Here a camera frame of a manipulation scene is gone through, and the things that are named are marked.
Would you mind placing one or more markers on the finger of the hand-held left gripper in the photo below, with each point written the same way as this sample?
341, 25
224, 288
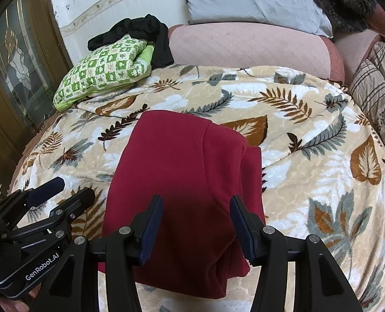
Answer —
82, 200
46, 190

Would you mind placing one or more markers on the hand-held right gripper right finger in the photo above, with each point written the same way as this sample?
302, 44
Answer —
242, 227

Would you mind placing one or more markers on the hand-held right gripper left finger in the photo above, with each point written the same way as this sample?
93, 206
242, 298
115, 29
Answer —
151, 227

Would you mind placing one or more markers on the dark red sweater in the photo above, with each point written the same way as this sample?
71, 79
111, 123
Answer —
179, 169

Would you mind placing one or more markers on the beige leaf print blanket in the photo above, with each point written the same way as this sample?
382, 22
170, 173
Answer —
309, 169

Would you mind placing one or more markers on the wooden stained glass door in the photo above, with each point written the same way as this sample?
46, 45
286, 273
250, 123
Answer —
17, 87

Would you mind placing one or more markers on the green checked pillow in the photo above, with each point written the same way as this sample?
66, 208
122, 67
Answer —
104, 68

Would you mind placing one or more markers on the black garment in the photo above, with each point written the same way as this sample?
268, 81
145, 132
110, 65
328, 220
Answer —
163, 48

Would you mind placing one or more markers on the pink quilted bolster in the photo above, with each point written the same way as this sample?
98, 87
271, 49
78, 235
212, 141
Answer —
244, 48

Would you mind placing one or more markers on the pink sofa backrest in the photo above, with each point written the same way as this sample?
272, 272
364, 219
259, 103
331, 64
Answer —
351, 52

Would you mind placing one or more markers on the grey pillow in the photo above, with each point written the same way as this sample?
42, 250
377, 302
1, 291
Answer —
251, 0

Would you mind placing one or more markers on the dark fur garment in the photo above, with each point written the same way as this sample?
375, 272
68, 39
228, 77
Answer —
345, 3

